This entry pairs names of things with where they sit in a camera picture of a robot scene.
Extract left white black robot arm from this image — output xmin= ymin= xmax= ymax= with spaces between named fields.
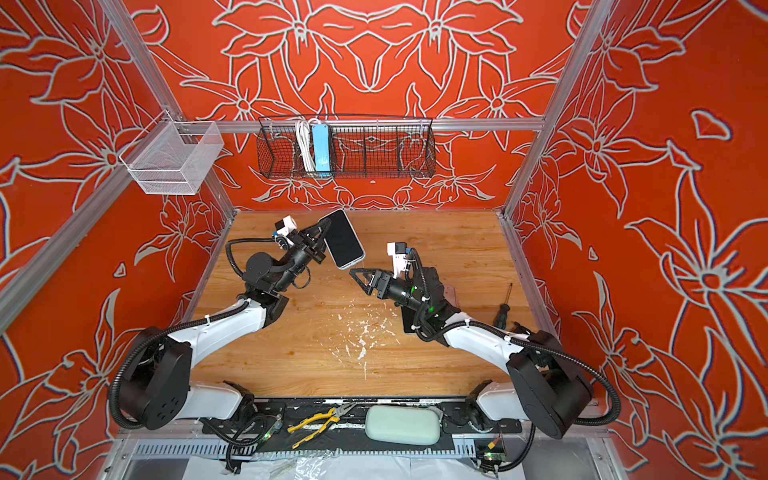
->
xmin=107 ymin=216 xmax=332 ymax=430

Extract black wire wall basket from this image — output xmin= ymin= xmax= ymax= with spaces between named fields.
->
xmin=256 ymin=115 xmax=437 ymax=180

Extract yellow handled pliers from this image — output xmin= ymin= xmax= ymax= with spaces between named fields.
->
xmin=288 ymin=402 xmax=357 ymax=450

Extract pale green pouch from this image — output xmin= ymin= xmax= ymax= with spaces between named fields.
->
xmin=364 ymin=405 xmax=441 ymax=446

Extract white cable bundle in basket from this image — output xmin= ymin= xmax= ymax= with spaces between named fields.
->
xmin=295 ymin=119 xmax=317 ymax=174

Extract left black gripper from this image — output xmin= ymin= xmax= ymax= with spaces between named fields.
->
xmin=274 ymin=221 xmax=330 ymax=296

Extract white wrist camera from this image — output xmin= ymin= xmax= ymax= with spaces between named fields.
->
xmin=272 ymin=215 xmax=297 ymax=250
xmin=387 ymin=242 xmax=411 ymax=278

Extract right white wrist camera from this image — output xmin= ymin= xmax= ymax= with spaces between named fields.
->
xmin=387 ymin=242 xmax=411 ymax=278

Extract black phone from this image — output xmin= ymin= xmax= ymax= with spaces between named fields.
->
xmin=318 ymin=210 xmax=366 ymax=270
xmin=401 ymin=309 xmax=419 ymax=334

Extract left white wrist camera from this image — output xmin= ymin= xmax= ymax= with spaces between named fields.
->
xmin=272 ymin=215 xmax=297 ymax=250

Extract pink phone case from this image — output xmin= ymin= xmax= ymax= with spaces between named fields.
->
xmin=444 ymin=285 xmax=460 ymax=308

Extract black handled screwdriver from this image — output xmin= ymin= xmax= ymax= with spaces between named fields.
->
xmin=493 ymin=282 xmax=514 ymax=330

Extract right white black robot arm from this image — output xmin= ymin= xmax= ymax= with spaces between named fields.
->
xmin=350 ymin=257 xmax=622 ymax=439

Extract light blue box in basket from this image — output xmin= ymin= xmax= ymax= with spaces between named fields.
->
xmin=312 ymin=124 xmax=331 ymax=177

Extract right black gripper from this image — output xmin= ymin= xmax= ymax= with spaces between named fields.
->
xmin=350 ymin=270 xmax=432 ymax=318

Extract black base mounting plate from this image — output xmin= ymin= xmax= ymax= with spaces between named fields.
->
xmin=202 ymin=397 xmax=523 ymax=457

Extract clear plastic wall bin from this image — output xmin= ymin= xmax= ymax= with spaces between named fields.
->
xmin=119 ymin=121 xmax=224 ymax=196

